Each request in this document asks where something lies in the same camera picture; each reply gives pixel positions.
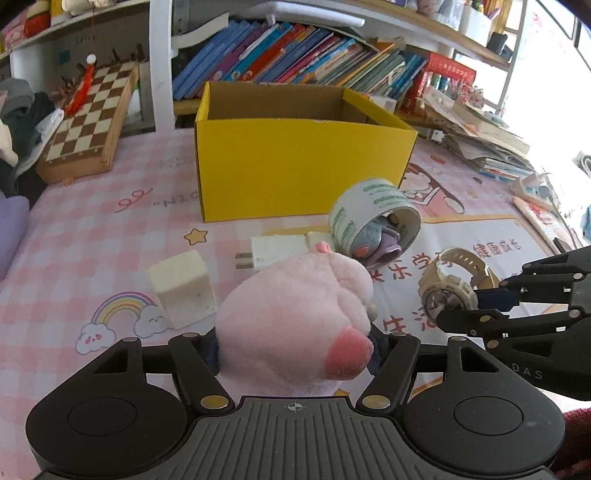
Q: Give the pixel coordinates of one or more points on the red thick dictionary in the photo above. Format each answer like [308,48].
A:
[440,72]

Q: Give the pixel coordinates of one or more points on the pink plush pig toy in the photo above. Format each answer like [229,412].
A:
[299,327]

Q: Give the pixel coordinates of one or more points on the white power plug adapter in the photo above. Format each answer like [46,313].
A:
[269,249]

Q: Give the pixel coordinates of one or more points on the white shelf frame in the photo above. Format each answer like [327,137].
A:
[56,52]

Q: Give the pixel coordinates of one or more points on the pink checkered table mat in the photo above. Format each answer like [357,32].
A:
[78,281]

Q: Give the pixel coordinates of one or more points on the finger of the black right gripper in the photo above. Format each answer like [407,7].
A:
[503,322]
[560,279]

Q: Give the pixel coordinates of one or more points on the red tassel ornament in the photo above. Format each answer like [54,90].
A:
[80,95]

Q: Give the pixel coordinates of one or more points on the white foam block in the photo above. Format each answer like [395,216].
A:
[183,289]

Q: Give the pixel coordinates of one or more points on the pile of papers and books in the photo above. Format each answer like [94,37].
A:
[483,144]

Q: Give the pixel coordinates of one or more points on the grey purple toy in tape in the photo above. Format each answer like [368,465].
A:
[377,244]

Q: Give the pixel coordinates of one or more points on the beige wrist watch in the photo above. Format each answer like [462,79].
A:
[440,292]

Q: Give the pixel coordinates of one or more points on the wooden chess board box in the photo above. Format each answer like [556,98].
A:
[85,141]

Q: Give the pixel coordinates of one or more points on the clear packing tape roll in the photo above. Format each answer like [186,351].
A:
[365,201]

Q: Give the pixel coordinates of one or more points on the yellow cardboard box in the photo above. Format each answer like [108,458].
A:
[275,150]

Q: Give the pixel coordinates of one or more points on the pile of clothes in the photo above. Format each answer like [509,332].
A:
[28,121]

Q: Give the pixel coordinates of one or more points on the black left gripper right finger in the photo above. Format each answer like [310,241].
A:
[392,365]

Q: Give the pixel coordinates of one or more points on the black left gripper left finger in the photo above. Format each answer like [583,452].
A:
[195,360]

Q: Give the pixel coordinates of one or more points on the row of leaning books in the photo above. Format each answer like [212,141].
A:
[297,54]

